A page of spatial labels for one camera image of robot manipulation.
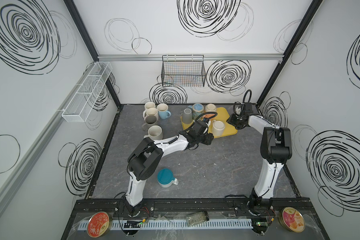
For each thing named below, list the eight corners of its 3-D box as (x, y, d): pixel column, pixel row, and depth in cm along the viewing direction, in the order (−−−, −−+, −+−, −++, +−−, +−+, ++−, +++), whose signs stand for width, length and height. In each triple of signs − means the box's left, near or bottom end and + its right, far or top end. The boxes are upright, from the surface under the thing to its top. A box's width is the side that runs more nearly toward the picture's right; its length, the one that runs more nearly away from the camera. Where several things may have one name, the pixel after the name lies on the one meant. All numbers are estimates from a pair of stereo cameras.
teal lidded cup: (158, 188, 82) (156, 183, 76) (159, 173, 87) (158, 168, 81) (178, 188, 82) (177, 183, 76) (178, 173, 87) (178, 168, 81)
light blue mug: (157, 120, 112) (155, 111, 105) (158, 111, 118) (157, 103, 110) (170, 120, 112) (169, 111, 105) (171, 111, 118) (170, 103, 110)
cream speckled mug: (146, 142, 100) (144, 135, 93) (148, 132, 105) (146, 125, 98) (162, 142, 100) (160, 135, 93) (163, 132, 105) (161, 125, 98)
